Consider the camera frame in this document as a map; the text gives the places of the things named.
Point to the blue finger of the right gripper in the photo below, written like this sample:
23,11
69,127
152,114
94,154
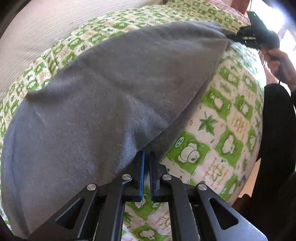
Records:
245,36

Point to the grey pants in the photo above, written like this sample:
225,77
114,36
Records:
135,91

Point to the person's right hand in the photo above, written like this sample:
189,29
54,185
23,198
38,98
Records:
277,62

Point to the green patterned bed sheet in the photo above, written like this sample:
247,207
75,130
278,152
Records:
220,142

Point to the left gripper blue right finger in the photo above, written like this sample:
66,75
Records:
156,171

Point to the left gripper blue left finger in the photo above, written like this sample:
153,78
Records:
138,176

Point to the pink plaid blanket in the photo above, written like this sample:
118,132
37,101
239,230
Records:
228,14

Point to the brown wooden bed post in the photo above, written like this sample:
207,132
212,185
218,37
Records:
240,5

